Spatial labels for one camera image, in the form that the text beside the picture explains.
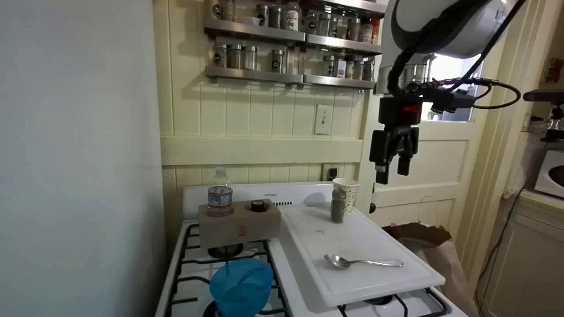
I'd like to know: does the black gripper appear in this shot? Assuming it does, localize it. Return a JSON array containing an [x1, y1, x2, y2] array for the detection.
[[368, 95, 422, 185]]

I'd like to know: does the glass spice jar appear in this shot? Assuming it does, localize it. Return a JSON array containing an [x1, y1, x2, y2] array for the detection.
[[318, 5, 334, 37], [269, 47, 288, 76], [255, 2, 271, 28], [324, 51, 339, 77], [332, 10, 348, 39], [304, 7, 322, 35], [359, 16, 375, 44], [269, 3, 283, 30], [211, 40, 227, 69], [346, 14, 361, 42], [362, 56, 376, 83], [243, 44, 260, 72], [336, 53, 350, 79], [227, 42, 243, 70], [283, 0, 302, 32], [350, 54, 364, 81]]

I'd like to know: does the metal spoon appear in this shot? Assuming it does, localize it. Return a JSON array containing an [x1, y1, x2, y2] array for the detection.
[[322, 252, 405, 271]]

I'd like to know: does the cream panel door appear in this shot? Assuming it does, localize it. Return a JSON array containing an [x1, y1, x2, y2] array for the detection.
[[357, 51, 491, 236]]

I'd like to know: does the brown cardboard box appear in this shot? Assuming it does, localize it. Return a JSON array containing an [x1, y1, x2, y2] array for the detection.
[[197, 199, 283, 250]]

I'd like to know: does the white cutting board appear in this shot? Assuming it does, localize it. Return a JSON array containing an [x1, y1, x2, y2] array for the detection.
[[278, 201, 447, 310]]

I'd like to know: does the blue plastic bowl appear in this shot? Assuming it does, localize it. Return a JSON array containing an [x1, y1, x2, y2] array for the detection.
[[207, 257, 274, 317]]

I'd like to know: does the dark spice shaker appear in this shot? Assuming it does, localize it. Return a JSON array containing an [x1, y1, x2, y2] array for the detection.
[[329, 190, 348, 225]]

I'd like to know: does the ceramic mug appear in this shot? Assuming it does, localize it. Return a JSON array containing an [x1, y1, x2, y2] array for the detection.
[[211, 0, 235, 23]]

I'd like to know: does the wall power outlet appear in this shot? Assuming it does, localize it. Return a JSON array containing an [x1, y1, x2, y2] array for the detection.
[[322, 164, 341, 183]]

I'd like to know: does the white gas stove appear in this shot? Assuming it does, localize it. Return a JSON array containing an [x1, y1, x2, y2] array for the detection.
[[153, 180, 468, 317]]

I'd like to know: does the black stove grate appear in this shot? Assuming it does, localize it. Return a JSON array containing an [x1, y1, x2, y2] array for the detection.
[[336, 287, 454, 317], [165, 222, 292, 317]]

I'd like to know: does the white light switch plate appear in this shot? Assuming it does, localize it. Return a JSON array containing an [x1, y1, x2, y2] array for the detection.
[[313, 104, 334, 137]]

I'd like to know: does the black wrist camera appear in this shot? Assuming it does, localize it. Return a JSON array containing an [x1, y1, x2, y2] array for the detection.
[[429, 86, 475, 114]]

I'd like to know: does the metal spice rack shelf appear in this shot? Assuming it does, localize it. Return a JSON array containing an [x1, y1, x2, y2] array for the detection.
[[202, 16, 384, 56], [202, 65, 376, 91]]

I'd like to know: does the cream kitchen cabinet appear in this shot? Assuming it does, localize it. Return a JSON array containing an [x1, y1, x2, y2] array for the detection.
[[477, 190, 564, 317]]

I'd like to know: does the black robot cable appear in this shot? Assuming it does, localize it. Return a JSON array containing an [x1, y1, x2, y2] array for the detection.
[[385, 0, 526, 111]]

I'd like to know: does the brown paper bag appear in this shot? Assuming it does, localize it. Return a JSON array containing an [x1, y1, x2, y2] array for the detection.
[[382, 220, 480, 317]]

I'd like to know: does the clear water bottle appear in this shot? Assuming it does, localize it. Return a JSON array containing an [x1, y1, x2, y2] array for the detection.
[[205, 167, 235, 217]]

